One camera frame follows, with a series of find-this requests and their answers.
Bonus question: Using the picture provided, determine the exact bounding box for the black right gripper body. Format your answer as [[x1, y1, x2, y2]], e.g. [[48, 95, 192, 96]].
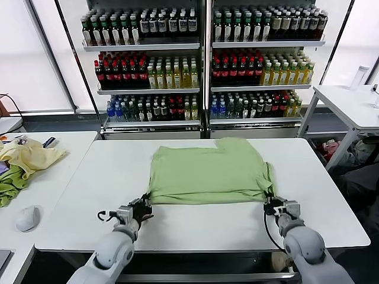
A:
[[264, 198, 287, 217]]

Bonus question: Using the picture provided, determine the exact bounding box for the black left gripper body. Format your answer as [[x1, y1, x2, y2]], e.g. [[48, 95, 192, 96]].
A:
[[129, 201, 150, 221]]

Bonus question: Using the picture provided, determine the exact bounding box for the light green t-shirt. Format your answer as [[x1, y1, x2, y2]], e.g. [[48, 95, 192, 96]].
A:
[[147, 137, 277, 205]]

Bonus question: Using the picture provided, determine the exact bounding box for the pink clothes pile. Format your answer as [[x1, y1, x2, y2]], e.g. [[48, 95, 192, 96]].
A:
[[312, 138, 341, 162]]

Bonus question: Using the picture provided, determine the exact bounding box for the pale clothes pile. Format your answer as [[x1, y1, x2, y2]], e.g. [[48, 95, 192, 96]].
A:
[[345, 138, 375, 166]]

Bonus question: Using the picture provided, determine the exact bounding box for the silver left wrist module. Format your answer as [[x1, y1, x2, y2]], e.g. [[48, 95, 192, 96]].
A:
[[116, 205, 133, 222]]

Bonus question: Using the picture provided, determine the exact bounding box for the silver wrist module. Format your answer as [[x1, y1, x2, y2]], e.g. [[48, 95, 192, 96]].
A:
[[116, 205, 133, 222], [283, 199, 301, 219]]

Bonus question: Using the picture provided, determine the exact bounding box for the silver right wrist module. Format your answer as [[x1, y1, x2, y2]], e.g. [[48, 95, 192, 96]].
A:
[[283, 199, 301, 219]]

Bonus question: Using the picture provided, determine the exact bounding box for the beige round object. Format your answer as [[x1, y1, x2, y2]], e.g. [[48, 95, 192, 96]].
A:
[[271, 253, 294, 273]]

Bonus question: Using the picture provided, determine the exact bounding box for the blue white striped item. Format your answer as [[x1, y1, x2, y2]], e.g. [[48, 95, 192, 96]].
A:
[[42, 136, 60, 148]]

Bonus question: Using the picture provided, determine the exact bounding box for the white computer mouse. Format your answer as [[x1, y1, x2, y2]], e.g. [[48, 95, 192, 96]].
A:
[[15, 205, 41, 233]]

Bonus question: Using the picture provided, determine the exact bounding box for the white side table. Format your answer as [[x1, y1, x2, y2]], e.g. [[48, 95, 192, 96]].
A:
[[297, 84, 379, 172]]

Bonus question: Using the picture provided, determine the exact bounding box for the pale yellow garment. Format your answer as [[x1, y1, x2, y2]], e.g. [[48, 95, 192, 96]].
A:
[[0, 138, 69, 180]]

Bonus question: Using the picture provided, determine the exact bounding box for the cola bottle red cap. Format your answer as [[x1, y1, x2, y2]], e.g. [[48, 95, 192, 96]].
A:
[[237, 58, 247, 86], [246, 58, 256, 86], [221, 58, 230, 86], [212, 58, 222, 86], [255, 58, 264, 86], [104, 60, 113, 89], [121, 60, 131, 89], [130, 60, 140, 89], [94, 60, 105, 89], [139, 60, 149, 89], [112, 60, 122, 89], [229, 58, 239, 86]]

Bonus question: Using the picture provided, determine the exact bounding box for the bright green cloth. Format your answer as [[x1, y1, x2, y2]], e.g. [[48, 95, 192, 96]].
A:
[[0, 165, 30, 208]]

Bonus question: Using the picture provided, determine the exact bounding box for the grey flat device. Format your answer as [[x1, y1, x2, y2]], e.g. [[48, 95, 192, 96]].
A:
[[0, 250, 12, 269]]

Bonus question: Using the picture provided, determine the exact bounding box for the tall clear plastic bottle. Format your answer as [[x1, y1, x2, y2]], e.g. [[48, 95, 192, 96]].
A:
[[350, 64, 370, 91]]

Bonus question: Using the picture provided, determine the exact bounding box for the grey shelf unit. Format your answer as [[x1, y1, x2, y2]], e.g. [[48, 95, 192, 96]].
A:
[[207, 0, 326, 139], [80, 0, 208, 140]]

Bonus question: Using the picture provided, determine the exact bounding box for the dark bottle green cap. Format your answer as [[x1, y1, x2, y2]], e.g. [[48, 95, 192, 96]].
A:
[[101, 16, 111, 46], [261, 13, 272, 41], [242, 13, 253, 41], [91, 16, 102, 46], [223, 13, 233, 41], [111, 16, 121, 46], [130, 16, 140, 46], [233, 13, 243, 41], [252, 13, 262, 41], [120, 16, 131, 46], [82, 16, 92, 46], [213, 13, 224, 41]]

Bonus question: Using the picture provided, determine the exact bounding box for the dark bottle cream label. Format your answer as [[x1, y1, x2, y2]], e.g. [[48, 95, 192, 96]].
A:
[[281, 11, 291, 41], [271, 11, 282, 41]]

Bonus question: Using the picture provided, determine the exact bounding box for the dark bottle white label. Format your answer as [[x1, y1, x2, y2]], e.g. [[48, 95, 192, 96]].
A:
[[319, 11, 329, 41], [168, 11, 178, 38], [300, 11, 310, 41], [178, 11, 188, 38], [149, 11, 158, 38], [187, 11, 197, 38], [140, 11, 150, 38], [309, 11, 320, 41], [157, 11, 167, 38], [290, 11, 301, 41]]

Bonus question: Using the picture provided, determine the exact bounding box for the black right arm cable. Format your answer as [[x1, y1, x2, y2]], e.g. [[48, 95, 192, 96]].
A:
[[263, 213, 287, 252]]

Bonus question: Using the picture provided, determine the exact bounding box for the black left wrist cable plug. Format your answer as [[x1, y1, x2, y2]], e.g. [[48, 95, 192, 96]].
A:
[[97, 209, 118, 223]]

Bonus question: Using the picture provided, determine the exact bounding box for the thin black background cable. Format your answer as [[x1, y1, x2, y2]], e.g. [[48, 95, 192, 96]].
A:
[[0, 93, 24, 133]]

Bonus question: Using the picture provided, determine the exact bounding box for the grey window frame post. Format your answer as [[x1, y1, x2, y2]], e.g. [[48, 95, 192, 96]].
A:
[[28, 0, 79, 113]]

